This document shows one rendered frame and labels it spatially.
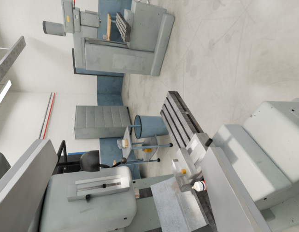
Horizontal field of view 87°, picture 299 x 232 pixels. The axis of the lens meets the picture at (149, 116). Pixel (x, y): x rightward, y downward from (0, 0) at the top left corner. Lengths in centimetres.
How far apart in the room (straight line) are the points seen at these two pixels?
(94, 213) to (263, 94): 161
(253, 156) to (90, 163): 66
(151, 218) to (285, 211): 95
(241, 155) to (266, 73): 110
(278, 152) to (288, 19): 122
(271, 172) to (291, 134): 17
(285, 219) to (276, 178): 82
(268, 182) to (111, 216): 59
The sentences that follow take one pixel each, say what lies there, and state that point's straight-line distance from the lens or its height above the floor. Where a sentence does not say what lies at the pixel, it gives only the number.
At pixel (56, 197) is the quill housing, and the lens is 69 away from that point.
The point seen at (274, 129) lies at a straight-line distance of 88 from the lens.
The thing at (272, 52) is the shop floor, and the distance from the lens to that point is 181.
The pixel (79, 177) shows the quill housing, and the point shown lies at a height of 151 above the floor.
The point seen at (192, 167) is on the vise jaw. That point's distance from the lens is 83.
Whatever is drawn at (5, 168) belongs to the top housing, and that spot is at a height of 173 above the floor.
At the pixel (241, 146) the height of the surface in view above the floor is 84.
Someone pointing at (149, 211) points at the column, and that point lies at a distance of 117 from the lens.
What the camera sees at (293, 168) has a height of 72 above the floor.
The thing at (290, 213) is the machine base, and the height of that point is 20.
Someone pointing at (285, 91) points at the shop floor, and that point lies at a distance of 169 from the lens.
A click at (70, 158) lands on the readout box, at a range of 110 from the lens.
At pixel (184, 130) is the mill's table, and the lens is 102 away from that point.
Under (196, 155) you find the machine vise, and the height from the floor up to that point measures 100.
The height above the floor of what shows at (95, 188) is 146.
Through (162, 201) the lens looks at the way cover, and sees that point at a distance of 118.
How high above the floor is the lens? 147
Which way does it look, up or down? 20 degrees down
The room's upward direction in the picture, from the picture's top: 91 degrees counter-clockwise
